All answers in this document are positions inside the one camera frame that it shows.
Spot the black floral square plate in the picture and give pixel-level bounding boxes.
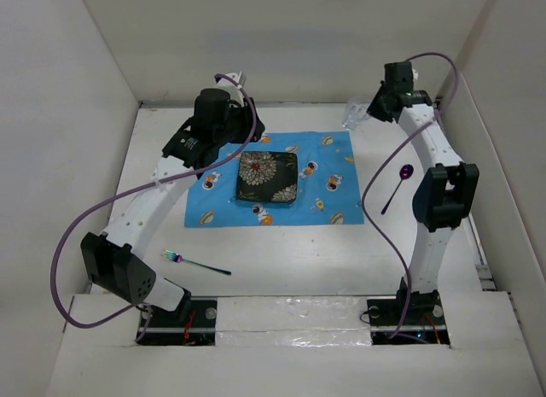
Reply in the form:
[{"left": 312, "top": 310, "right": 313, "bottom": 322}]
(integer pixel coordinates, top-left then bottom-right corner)
[{"left": 235, "top": 151, "right": 299, "bottom": 203}]

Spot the blue space-print cloth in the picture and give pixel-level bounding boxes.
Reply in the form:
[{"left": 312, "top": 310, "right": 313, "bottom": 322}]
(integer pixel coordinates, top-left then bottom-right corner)
[{"left": 184, "top": 131, "right": 363, "bottom": 228}]

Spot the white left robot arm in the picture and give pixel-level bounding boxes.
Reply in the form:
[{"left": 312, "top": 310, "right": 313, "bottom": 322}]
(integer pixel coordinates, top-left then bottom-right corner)
[{"left": 80, "top": 72, "right": 264, "bottom": 326}]

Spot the iridescent fork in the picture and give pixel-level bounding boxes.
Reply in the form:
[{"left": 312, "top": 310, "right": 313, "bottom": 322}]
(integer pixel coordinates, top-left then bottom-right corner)
[{"left": 162, "top": 250, "right": 232, "bottom": 276}]

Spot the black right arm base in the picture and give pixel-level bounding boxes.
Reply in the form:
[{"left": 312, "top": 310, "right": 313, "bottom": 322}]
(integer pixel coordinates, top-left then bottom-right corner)
[{"left": 359, "top": 281, "right": 450, "bottom": 346}]

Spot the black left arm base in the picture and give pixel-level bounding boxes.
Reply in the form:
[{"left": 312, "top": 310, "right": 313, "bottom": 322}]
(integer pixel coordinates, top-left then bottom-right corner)
[{"left": 135, "top": 296, "right": 218, "bottom": 347}]

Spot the purple iridescent spoon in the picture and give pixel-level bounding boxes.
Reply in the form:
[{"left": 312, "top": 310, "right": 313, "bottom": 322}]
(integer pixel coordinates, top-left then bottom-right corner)
[{"left": 380, "top": 164, "right": 415, "bottom": 215}]

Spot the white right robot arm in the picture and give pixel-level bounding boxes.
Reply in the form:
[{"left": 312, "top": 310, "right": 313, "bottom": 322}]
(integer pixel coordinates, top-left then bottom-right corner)
[{"left": 368, "top": 61, "right": 479, "bottom": 324}]

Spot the clear plastic cup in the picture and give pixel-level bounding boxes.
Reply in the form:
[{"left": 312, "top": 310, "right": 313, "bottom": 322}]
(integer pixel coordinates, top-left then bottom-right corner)
[{"left": 341, "top": 97, "right": 370, "bottom": 131}]

